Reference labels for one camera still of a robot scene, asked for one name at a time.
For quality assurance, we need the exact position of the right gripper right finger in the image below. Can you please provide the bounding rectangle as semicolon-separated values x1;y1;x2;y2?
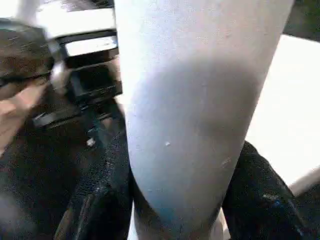
221;141;320;240

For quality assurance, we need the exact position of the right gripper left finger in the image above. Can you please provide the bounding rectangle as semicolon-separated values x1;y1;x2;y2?
53;127;137;240

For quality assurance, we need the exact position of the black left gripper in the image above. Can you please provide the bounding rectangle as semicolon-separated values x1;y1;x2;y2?
32;30;125;128

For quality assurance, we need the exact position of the white plastic table top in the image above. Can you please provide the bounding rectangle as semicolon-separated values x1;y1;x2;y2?
244;33;320;197

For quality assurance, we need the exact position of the white plastic table leg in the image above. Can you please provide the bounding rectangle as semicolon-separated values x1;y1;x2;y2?
113;0;297;240

